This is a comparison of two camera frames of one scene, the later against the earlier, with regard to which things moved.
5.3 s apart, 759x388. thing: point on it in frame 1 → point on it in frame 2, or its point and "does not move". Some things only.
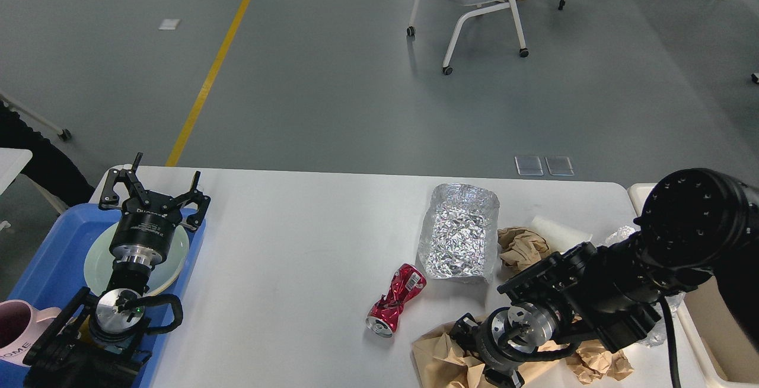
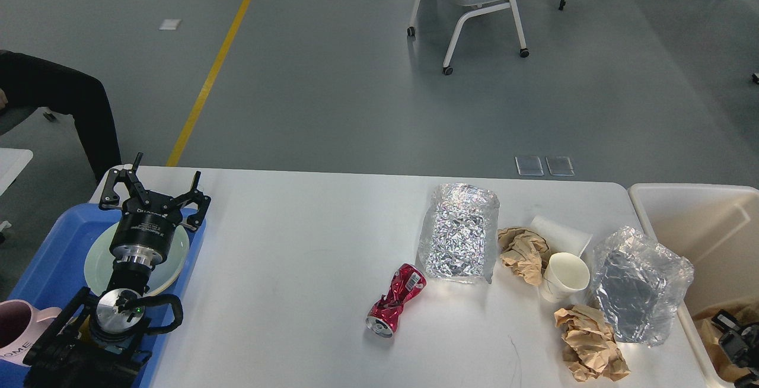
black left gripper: [151, 221] does not move
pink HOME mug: [21, 326] does not move
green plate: [98, 261] does not move
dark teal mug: [85, 332] does not move
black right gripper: [504, 375] → [742, 346]
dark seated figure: [48, 164] → [31, 82]
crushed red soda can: [407, 282] does not move
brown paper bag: [441, 363] → [743, 313]
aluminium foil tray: [459, 239] does not move
